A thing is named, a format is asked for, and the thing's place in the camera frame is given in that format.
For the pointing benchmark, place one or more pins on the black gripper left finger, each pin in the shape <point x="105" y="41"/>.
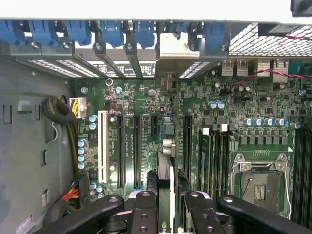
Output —
<point x="145" y="214"/>

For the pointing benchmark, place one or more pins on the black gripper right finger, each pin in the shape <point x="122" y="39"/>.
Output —
<point x="202" y="217"/>

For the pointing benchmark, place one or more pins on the black RAM slot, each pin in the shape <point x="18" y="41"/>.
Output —
<point x="297" y="175"/>
<point x="310" y="175"/>
<point x="228" y="165"/>
<point x="304" y="175"/>
<point x="221" y="165"/>
<point x="214" y="165"/>

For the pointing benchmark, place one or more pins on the long black expansion slot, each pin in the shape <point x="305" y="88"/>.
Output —
<point x="137" y="151"/>
<point x="121" y="151"/>
<point x="187" y="146"/>

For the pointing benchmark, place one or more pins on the CPU socket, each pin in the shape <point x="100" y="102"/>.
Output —
<point x="260" y="190"/>

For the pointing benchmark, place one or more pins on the white expansion slot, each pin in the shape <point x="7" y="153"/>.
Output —
<point x="103" y="146"/>

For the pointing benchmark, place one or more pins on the short black expansion slot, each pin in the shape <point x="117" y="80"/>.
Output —
<point x="154" y="125"/>

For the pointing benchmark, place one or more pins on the green motherboard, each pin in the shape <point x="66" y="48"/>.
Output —
<point x="146" y="102"/>

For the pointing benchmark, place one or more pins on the white power connector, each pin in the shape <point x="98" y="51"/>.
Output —
<point x="81" y="107"/>

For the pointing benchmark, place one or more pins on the metal USB port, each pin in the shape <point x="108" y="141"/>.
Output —
<point x="242" y="70"/>
<point x="228" y="70"/>

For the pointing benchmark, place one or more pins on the solid metal slot cover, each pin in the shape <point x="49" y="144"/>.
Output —
<point x="109" y="63"/>
<point x="135" y="63"/>

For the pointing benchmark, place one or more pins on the ribbed metal port block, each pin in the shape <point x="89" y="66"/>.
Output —
<point x="264" y="67"/>

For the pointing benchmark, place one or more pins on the perforated metal slot cover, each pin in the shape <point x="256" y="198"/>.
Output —
<point x="57" y="51"/>
<point x="212" y="54"/>
<point x="26" y="51"/>

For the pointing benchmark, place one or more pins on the tall metal port block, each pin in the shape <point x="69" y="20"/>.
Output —
<point x="280" y="73"/>

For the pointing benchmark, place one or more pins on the teal port connector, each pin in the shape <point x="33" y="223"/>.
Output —
<point x="296" y="68"/>

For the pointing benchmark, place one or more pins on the dark grey PC case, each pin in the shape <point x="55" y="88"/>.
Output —
<point x="243" y="41"/>

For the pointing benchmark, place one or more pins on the blue slot retention clip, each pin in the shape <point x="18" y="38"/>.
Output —
<point x="112" y="33"/>
<point x="11" y="33"/>
<point x="143" y="33"/>
<point x="78" y="33"/>
<point x="42" y="33"/>
<point x="214" y="34"/>
<point x="179" y="26"/>

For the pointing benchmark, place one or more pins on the black case fan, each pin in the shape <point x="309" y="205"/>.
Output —
<point x="275" y="29"/>

